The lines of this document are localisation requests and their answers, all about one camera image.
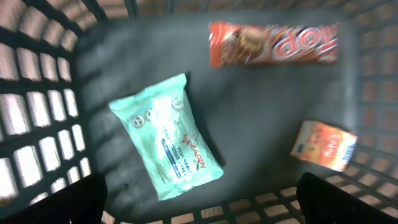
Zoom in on grey plastic mesh basket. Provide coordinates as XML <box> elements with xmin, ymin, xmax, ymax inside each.
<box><xmin>1</xmin><ymin>1</ymin><xmax>397</xmax><ymax>223</ymax></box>

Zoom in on orange small carton box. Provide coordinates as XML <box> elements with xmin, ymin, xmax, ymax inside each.
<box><xmin>290</xmin><ymin>121</ymin><xmax>358</xmax><ymax>172</ymax></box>

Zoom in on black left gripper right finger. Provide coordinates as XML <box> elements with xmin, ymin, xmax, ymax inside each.
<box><xmin>297</xmin><ymin>172</ymin><xmax>397</xmax><ymax>224</ymax></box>

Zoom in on red Top chocolate bar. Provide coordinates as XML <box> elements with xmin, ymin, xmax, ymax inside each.
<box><xmin>209</xmin><ymin>21</ymin><xmax>339</xmax><ymax>67</ymax></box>

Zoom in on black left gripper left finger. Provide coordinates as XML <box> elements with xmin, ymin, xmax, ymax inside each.
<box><xmin>1</xmin><ymin>172</ymin><xmax>108</xmax><ymax>224</ymax></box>

